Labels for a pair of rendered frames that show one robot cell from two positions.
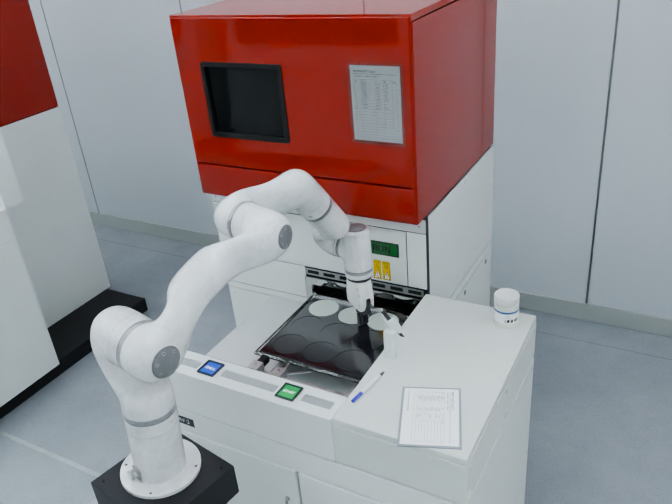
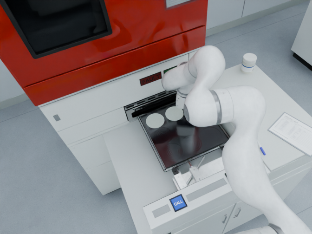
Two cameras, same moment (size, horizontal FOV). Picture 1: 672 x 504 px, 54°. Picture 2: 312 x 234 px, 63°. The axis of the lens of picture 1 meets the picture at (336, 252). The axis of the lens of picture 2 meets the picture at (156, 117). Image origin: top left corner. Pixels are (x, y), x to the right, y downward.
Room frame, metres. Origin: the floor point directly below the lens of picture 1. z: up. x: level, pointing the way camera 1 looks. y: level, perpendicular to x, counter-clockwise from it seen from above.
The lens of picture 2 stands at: (1.30, 0.66, 1.99)
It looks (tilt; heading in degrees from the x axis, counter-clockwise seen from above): 52 degrees down; 313
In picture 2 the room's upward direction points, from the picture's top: 9 degrees counter-clockwise
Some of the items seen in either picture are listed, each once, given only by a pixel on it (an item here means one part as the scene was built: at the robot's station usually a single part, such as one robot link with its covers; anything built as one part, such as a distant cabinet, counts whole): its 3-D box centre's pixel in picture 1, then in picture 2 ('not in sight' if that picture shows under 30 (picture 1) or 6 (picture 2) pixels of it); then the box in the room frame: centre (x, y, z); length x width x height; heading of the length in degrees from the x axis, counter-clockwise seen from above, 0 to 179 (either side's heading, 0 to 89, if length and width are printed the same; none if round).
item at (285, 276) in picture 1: (315, 255); (129, 96); (2.01, 0.07, 1.02); 0.82 x 0.03 x 0.40; 59
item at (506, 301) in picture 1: (506, 308); (248, 63); (1.59, -0.47, 1.01); 0.07 x 0.07 x 0.10
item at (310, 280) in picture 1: (362, 298); (163, 102); (1.90, -0.07, 0.89); 0.44 x 0.02 x 0.10; 59
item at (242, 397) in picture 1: (253, 401); (206, 195); (1.44, 0.27, 0.89); 0.55 x 0.09 x 0.14; 59
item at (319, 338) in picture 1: (336, 332); (182, 127); (1.72, 0.02, 0.90); 0.34 x 0.34 x 0.01; 59
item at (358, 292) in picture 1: (360, 288); (186, 98); (1.74, -0.06, 1.03); 0.10 x 0.07 x 0.11; 23
